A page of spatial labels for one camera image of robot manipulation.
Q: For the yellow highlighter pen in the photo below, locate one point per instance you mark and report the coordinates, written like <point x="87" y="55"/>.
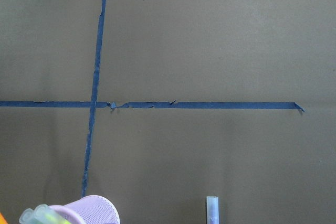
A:
<point x="44" y="214"/>

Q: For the pink mesh pen holder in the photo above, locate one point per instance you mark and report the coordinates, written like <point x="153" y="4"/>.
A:
<point x="92" y="209"/>

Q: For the purple highlighter pen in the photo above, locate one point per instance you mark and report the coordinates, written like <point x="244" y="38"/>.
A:
<point x="212" y="210"/>

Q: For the green highlighter pen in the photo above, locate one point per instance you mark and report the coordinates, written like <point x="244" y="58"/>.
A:
<point x="28" y="217"/>

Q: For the orange highlighter pen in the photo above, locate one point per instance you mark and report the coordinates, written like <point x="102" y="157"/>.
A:
<point x="2" y="219"/>

